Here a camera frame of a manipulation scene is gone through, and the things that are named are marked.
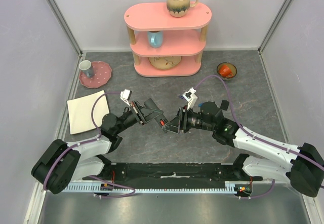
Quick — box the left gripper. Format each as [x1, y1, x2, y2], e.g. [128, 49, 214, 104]
[115, 100, 163, 134]

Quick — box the black remote control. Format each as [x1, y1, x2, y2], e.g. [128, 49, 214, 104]
[144, 98, 168, 133]

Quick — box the black battery cover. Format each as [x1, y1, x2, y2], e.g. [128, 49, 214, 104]
[220, 100, 229, 111]

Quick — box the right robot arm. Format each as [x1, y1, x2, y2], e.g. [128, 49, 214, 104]
[160, 100, 323, 197]

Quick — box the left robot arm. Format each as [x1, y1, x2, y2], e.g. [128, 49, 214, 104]
[31, 99, 167, 194]

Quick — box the beige floral plate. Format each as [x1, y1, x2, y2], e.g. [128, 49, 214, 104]
[148, 56, 182, 70]

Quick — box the pink dotted plate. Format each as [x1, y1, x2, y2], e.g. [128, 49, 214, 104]
[78, 61, 112, 89]

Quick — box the cream square plate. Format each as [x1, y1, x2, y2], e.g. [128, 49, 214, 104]
[67, 90, 109, 135]

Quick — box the light blue mug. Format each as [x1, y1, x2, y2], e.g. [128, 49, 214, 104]
[147, 31, 163, 48]

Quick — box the orange cup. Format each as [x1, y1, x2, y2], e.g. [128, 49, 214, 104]
[218, 64, 233, 78]

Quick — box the grey white mug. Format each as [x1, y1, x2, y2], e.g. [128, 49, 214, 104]
[78, 60, 95, 78]

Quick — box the brown patterned bowl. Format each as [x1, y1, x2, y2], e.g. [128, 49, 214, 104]
[217, 62, 237, 81]

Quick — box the pink three-tier shelf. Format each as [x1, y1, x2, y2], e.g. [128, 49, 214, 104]
[124, 3, 212, 77]

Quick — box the beige ceramic mug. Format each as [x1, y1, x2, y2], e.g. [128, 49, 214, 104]
[167, 0, 199, 18]

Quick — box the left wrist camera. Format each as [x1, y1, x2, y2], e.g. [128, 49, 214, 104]
[120, 89, 132, 106]

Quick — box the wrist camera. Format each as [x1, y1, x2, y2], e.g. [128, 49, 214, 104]
[182, 87, 197, 110]
[120, 89, 132, 106]

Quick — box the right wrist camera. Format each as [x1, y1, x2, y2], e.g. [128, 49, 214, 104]
[182, 87, 197, 110]

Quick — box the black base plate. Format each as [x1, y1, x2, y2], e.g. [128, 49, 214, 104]
[97, 163, 262, 189]

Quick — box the white cable duct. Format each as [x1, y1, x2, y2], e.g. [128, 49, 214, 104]
[60, 180, 270, 194]

